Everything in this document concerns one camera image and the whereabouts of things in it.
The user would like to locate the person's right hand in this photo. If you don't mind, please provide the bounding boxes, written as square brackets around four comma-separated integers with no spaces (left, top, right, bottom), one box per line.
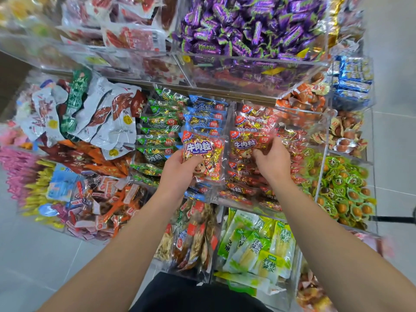
[252,136,293,186]

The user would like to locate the person's left hand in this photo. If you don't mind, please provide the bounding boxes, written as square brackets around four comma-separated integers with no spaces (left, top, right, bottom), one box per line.
[156,149,205,199]

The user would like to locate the handful of red snack packets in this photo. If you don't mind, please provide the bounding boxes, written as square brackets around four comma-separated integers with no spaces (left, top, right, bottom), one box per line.
[181,130,225,182]

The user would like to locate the single red snack packet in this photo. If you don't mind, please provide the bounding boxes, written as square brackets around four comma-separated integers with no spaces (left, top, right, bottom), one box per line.
[229,130,274,156]

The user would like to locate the beef cube packets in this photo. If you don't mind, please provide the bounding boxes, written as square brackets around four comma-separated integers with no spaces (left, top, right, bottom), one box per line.
[218,104,306,208]

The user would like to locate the clear acrylic snack shelves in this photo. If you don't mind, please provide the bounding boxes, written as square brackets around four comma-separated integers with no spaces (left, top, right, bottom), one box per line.
[0,0,416,312]

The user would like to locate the row of green beef packets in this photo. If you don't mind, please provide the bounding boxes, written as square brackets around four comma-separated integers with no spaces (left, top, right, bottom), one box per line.
[129,88,189,186]

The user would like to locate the row of blue beef packets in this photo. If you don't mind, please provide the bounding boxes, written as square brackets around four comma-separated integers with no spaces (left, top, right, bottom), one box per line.
[179,94,230,137]

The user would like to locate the person's left forearm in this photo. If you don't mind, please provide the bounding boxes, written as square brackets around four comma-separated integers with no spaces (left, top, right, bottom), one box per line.
[39,192,189,312]

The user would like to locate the person's right forearm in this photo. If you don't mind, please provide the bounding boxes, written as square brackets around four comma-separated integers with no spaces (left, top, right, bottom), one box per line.
[273,179,416,312]

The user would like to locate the person's black clothing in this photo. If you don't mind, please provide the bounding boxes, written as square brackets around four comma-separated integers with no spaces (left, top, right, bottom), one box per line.
[130,273,274,312]

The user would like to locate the pile of beige packets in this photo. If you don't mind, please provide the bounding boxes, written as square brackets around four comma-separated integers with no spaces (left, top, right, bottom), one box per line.
[156,198,218,273]

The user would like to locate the pile of orange brown packets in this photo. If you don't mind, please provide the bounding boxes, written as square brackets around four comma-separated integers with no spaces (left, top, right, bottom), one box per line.
[276,78,365,156]

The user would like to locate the pile of green egg packets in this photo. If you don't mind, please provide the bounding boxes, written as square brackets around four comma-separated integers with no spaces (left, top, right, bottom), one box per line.
[302,149,378,230]

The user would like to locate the pile of lime green packets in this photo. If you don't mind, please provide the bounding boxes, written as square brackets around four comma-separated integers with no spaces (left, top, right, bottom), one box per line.
[214,210,296,293]

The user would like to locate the pile of white meat packets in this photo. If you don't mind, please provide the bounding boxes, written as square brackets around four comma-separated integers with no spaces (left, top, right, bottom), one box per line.
[16,78,147,160]

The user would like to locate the pile of dark orange packets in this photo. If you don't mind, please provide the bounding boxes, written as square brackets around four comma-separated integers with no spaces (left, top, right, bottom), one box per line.
[39,141,131,178]

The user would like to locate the pile of red brown packets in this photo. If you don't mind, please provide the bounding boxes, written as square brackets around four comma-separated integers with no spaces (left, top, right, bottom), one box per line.
[65,175,105,238]

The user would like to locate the pile of blue orange packets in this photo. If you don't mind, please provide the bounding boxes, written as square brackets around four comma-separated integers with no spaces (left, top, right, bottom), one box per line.
[331,55,374,108]

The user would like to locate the blue toy candy packet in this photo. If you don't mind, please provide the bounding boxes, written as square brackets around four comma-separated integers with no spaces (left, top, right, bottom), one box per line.
[47,164,82,202]

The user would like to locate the green vacuum packet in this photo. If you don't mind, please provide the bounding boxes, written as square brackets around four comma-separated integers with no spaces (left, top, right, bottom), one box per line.
[60,67,92,134]

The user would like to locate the black pole rod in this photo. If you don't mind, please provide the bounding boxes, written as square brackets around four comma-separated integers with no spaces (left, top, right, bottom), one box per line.
[374,216,416,224]

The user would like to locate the pile of purple candies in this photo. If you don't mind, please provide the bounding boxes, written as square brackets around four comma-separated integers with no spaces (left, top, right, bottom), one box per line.
[179,0,329,59]

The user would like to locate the pile of yellow candies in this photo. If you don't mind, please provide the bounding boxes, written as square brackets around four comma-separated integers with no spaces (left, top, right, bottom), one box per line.
[23,159,59,231]

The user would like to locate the pile of red sausage packets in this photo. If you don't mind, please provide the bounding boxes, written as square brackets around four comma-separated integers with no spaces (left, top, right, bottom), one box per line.
[62,0,179,85]

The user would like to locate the pile of gold candy packets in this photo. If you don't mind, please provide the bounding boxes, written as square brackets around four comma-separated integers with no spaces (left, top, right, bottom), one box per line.
[325,0,348,49]

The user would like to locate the pile of pink candy sticks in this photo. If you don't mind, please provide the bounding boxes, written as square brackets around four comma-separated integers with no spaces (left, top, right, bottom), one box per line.
[0,147,40,205]

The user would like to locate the pile of assorted small packets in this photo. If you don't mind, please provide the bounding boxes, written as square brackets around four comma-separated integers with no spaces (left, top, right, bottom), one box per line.
[0,78,53,150]

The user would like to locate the pile of yellow packets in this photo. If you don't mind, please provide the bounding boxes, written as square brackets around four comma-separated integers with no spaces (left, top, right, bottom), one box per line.
[0,0,66,36]

